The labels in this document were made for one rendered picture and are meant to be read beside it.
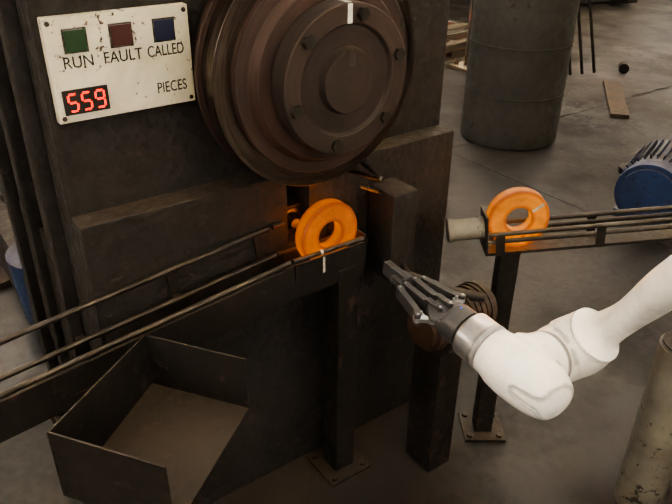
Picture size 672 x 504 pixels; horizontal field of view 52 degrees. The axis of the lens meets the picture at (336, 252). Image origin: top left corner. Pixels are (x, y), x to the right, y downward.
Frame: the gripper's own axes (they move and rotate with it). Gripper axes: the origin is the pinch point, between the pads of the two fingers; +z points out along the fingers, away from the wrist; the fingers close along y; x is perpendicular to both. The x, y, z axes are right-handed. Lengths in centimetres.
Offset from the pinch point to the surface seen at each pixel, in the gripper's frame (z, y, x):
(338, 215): 23.2, 2.1, 1.2
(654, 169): 53, 197, -48
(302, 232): 23.6, -7.2, -0.6
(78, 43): 38, -45, 42
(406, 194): 21.0, 19.9, 2.8
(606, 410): -14, 84, -74
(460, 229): 15.1, 34.2, -8.0
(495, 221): 10.6, 41.2, -5.4
